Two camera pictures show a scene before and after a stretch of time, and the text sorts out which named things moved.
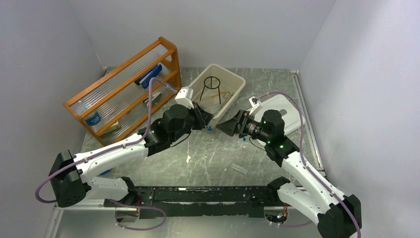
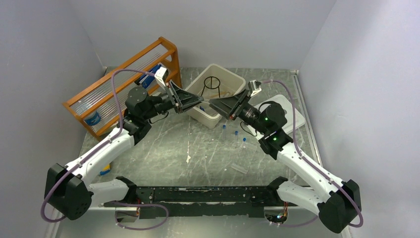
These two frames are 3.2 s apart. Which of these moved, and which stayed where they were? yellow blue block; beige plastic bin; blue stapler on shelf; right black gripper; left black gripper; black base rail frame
Moved: left black gripper; right black gripper
Stayed: black base rail frame; blue stapler on shelf; beige plastic bin; yellow blue block
